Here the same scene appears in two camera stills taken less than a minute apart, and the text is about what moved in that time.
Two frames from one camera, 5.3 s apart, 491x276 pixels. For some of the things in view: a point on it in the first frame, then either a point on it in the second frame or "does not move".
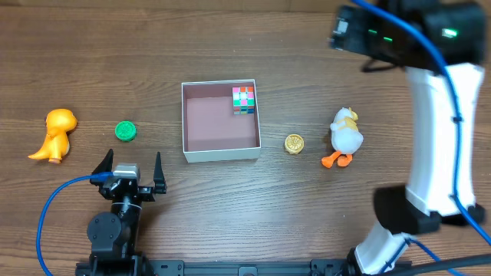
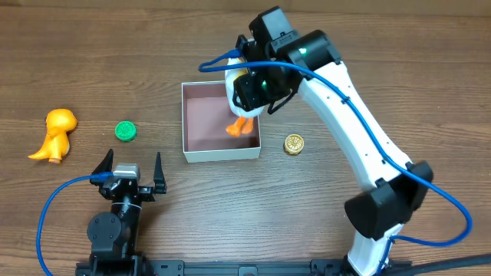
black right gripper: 346,42 -> 245,96
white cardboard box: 211,131 does not move
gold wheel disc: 294,144 does not move
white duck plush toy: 346,138 -> 243,123
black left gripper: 128,190 does not move
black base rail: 326,267 does not move
